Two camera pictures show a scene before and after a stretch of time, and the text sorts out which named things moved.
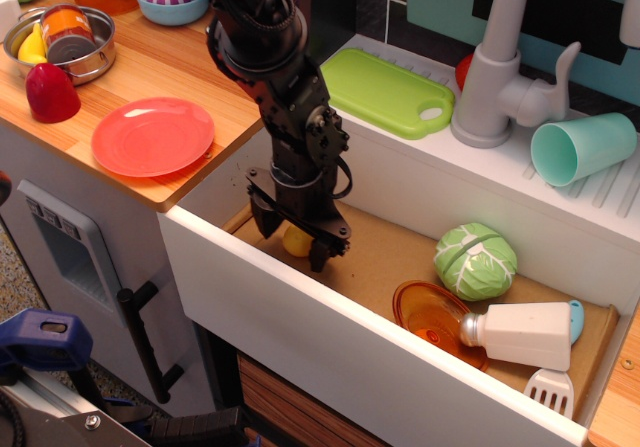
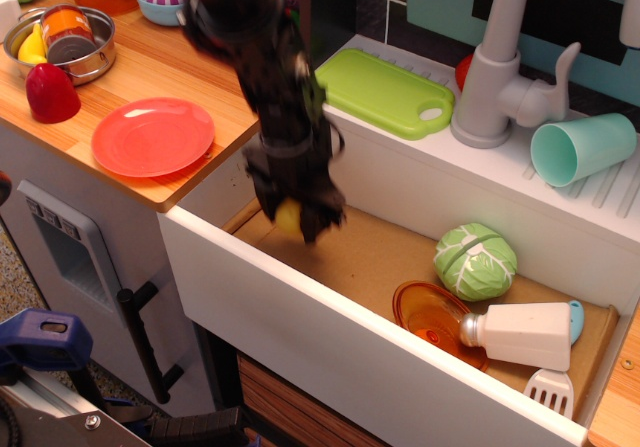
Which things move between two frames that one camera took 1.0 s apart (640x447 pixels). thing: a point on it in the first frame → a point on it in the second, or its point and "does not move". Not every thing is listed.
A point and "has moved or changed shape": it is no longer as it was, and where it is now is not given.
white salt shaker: (532, 334) does not move
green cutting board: (383, 96) does not move
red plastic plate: (152, 136) does not move
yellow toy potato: (296, 241) has moved or changed shape
